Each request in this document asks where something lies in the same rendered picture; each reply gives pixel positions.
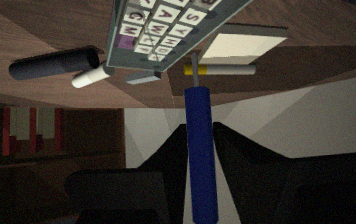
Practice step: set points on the keyboard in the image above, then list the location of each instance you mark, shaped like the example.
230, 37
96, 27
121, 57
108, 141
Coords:
154, 34

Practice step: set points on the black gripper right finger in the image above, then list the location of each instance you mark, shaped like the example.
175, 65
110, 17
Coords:
263, 183

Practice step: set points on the blue stylus with white tip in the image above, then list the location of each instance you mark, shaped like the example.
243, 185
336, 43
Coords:
201, 151

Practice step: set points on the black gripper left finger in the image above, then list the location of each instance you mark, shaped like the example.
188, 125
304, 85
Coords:
158, 183

